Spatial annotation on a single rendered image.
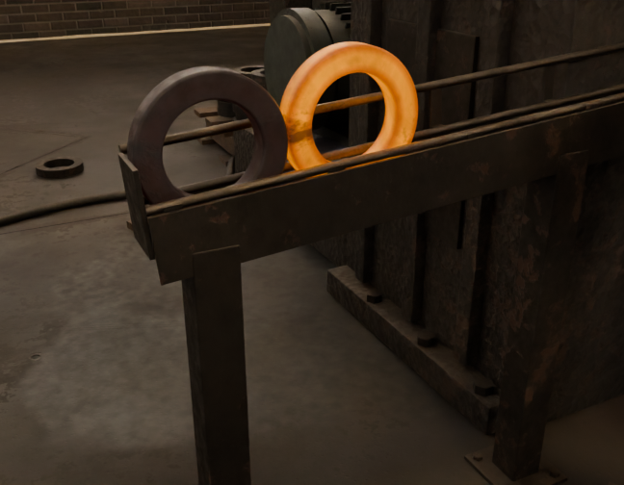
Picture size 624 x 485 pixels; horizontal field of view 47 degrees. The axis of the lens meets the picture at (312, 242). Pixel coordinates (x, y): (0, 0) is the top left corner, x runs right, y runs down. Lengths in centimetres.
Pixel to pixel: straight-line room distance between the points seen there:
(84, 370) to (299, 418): 52
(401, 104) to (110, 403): 94
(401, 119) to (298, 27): 131
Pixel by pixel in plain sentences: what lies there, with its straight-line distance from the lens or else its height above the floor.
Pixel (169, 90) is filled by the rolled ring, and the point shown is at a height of 75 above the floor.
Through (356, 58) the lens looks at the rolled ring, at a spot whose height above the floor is 77.
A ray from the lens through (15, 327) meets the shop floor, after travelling 194.
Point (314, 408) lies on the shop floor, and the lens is 152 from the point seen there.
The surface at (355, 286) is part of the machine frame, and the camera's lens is 184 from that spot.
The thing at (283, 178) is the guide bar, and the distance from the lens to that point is 86.
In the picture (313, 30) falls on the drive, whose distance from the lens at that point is 221.
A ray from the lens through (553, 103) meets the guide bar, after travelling 116.
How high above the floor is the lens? 91
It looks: 24 degrees down
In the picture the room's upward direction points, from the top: straight up
